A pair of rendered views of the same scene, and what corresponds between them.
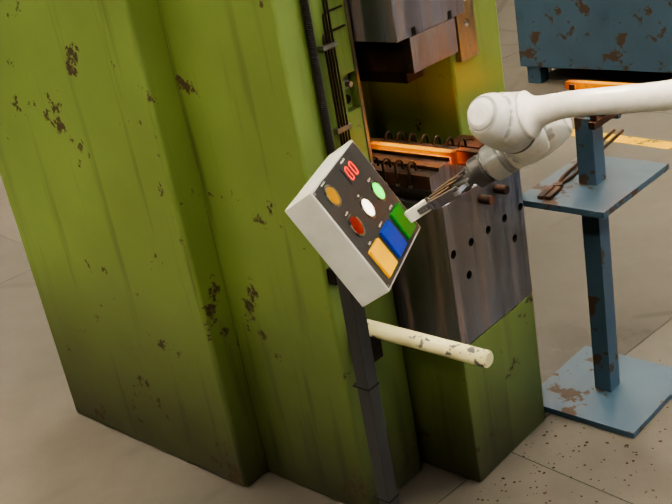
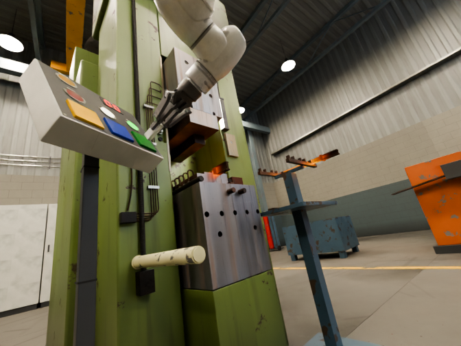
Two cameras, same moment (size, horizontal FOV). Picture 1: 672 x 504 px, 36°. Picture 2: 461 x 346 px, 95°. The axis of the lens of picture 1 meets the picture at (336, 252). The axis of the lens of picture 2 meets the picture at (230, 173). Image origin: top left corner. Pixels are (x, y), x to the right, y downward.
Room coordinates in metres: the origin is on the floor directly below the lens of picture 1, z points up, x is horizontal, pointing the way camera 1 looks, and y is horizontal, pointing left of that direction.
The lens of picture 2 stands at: (1.64, -0.44, 0.64)
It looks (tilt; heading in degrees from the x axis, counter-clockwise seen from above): 17 degrees up; 359
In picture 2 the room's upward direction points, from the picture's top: 10 degrees counter-clockwise
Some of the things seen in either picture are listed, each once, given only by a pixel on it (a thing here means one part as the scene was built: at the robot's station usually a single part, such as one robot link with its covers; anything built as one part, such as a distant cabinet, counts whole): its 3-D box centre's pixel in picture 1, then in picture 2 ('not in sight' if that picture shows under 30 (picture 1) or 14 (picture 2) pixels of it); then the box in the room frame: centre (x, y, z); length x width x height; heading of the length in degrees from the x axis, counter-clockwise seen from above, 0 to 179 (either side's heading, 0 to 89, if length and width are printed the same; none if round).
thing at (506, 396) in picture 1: (433, 366); (215, 329); (2.89, -0.24, 0.23); 0.56 x 0.38 x 0.47; 44
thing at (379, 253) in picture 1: (381, 258); (84, 116); (2.10, -0.10, 1.01); 0.07 x 0.05 x 0.07; 159
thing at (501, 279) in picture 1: (414, 238); (204, 235); (2.89, -0.24, 0.69); 0.56 x 0.38 x 0.45; 44
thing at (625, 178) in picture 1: (592, 183); (298, 209); (2.91, -0.81, 0.75); 0.40 x 0.30 x 0.02; 133
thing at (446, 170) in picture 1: (392, 164); (191, 189); (2.84, -0.21, 0.96); 0.42 x 0.20 x 0.09; 44
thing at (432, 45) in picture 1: (374, 43); (185, 135); (2.84, -0.21, 1.32); 0.42 x 0.20 x 0.10; 44
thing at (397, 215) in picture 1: (401, 222); (143, 143); (2.29, -0.17, 1.01); 0.07 x 0.05 x 0.07; 159
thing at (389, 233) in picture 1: (392, 239); (118, 131); (2.20, -0.13, 1.01); 0.07 x 0.05 x 0.07; 159
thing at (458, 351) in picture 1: (419, 341); (162, 259); (2.39, -0.17, 0.62); 0.44 x 0.05 x 0.05; 44
